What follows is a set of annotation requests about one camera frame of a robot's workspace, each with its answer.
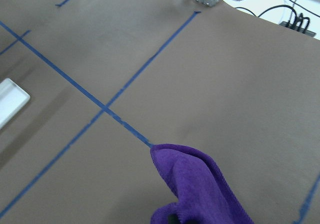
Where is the orange connector board far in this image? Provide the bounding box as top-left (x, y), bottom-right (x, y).
top-left (279, 13), bottom-right (316, 37)

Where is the white towel rack base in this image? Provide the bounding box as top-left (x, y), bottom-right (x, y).
top-left (0, 78), bottom-right (31, 129)

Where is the purple towel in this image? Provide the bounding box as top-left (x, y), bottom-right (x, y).
top-left (150, 144), bottom-right (253, 223)

